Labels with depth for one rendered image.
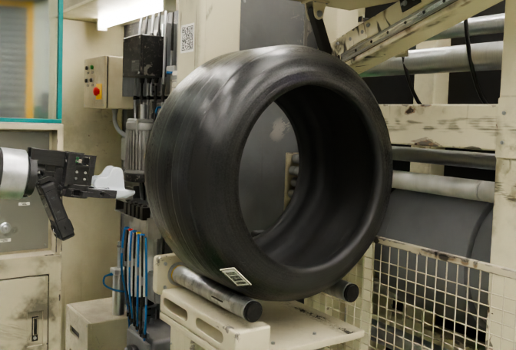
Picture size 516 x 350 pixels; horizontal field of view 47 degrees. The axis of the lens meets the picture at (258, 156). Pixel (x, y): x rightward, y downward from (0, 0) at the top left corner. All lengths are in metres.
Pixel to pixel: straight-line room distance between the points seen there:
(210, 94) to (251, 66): 0.10
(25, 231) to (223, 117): 0.84
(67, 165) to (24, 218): 0.71
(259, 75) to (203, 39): 0.39
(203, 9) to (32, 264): 0.85
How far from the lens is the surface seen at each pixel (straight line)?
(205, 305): 1.43
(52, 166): 1.14
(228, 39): 1.61
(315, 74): 1.29
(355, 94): 1.36
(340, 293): 1.45
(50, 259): 1.81
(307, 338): 1.42
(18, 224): 1.81
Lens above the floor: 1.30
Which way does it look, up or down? 4 degrees down
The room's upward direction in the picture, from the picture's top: 2 degrees clockwise
